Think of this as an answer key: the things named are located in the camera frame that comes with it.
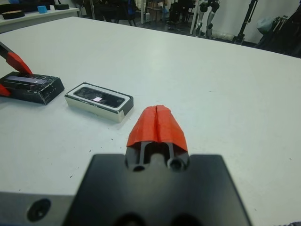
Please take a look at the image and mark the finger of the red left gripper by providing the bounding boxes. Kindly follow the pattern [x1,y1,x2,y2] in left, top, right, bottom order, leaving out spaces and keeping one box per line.
[0,42,33,76]
[0,84,11,97]

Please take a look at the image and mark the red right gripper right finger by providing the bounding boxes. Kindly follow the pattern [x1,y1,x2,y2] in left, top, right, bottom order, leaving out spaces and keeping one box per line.
[157,105,190,171]

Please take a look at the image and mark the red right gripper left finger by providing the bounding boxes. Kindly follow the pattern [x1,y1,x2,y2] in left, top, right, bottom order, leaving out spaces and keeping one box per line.
[124,105,158,172]

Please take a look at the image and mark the black plastic-wrapped box lid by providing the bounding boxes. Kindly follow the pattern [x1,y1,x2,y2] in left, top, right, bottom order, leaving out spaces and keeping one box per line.
[0,72,65,105]

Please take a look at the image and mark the white side table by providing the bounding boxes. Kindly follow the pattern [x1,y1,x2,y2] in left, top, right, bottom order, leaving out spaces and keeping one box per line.
[0,7,80,33]

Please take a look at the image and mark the large black tape roll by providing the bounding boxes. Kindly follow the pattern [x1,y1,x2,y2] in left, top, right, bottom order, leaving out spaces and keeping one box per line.
[1,10,25,20]

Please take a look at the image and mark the long black flat pad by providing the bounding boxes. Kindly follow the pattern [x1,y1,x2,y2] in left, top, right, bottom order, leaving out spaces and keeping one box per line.
[0,2,51,13]

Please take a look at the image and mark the silver humanoid robot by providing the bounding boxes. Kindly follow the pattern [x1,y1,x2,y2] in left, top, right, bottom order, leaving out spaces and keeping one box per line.
[195,0,221,38]

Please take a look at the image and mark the black gantry stand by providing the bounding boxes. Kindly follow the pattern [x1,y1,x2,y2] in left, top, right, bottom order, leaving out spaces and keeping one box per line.
[232,0,257,44]

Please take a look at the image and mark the white plastic bag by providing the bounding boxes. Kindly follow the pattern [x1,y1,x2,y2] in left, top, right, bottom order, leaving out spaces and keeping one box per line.
[257,17,275,33]

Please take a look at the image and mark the folded black tripods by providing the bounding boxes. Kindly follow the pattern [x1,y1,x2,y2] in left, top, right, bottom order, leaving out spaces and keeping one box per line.
[272,15,289,38]

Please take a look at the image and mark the tall black equipment stand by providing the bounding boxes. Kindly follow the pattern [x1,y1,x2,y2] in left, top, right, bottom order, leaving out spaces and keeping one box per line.
[282,9,301,58]

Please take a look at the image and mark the white-lined camera box base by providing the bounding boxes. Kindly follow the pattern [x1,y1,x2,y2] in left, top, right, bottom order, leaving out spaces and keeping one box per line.
[64,81,134,124]

